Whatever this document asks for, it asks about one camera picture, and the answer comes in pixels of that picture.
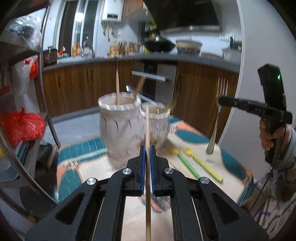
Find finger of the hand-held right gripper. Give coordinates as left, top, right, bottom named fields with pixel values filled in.
left=218, top=96, right=255, bottom=111

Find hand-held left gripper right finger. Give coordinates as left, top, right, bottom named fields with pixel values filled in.
left=149, top=145, right=270, bottom=241

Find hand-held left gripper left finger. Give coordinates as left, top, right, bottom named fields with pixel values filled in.
left=25, top=145, right=147, bottom=241

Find green plastic tulip stick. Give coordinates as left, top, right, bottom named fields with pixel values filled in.
left=169, top=148, right=200, bottom=179

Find silver fork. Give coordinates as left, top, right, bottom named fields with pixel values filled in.
left=205, top=78, right=228, bottom=155

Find wooden chopstick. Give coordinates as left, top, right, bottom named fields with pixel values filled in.
left=145, top=106, right=152, bottom=241
left=115, top=61, right=121, bottom=105

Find white ceramic double holder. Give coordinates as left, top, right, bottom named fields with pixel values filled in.
left=97, top=91, right=173, bottom=163

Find yellow plastic tulip stick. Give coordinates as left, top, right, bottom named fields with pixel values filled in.
left=183, top=147, right=224, bottom=183

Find person's right forearm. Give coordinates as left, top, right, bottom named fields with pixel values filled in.
left=275, top=126, right=296, bottom=172

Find person's right hand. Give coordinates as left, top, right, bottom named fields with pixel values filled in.
left=259, top=116, right=287, bottom=153

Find grey kitchen countertop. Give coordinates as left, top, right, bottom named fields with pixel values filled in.
left=43, top=52, right=241, bottom=73

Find built-in steel oven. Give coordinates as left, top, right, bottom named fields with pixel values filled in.
left=133, top=61, right=177, bottom=105

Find printed teal and beige placemat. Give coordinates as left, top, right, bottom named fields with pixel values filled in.
left=57, top=117, right=253, bottom=241

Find white clay pot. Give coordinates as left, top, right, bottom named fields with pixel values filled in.
left=175, top=39, right=203, bottom=55

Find black wok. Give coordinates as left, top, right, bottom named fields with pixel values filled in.
left=144, top=38, right=176, bottom=52

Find black range hood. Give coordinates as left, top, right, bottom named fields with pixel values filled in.
left=143, top=0, right=220, bottom=32

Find wooden lower cabinets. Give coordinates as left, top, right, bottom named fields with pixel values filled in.
left=35, top=59, right=240, bottom=144

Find person's patterned clothing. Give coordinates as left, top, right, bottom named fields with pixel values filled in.
left=239, top=162, right=296, bottom=240

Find row of condiment bottles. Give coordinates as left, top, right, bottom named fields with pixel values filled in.
left=119, top=40, right=145, bottom=55

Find crumpled red plastic bag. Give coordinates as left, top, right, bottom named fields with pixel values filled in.
left=0, top=108, right=47, bottom=147

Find wooden upper cabinet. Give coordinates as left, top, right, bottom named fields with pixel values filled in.
left=121, top=0, right=144, bottom=20

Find dark red pressure cooker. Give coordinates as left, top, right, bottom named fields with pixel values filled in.
left=43, top=47, right=58, bottom=65

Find hanging red plastic bag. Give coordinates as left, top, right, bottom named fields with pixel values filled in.
left=25, top=59, right=40, bottom=79

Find white water heater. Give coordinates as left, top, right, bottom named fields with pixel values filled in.
left=101, top=0, right=124, bottom=24

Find hanging white plastic bag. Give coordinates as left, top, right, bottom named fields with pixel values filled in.
left=11, top=58, right=40, bottom=95

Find sliding window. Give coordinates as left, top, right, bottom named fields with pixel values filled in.
left=57, top=0, right=100, bottom=56

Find stainless steel shelf rack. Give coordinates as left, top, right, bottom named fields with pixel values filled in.
left=0, top=0, right=62, bottom=223

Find clear plastic bag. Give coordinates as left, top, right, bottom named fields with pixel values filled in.
left=5, top=16, right=44, bottom=54

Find black cable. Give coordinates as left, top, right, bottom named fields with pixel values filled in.
left=248, top=125, right=292, bottom=216

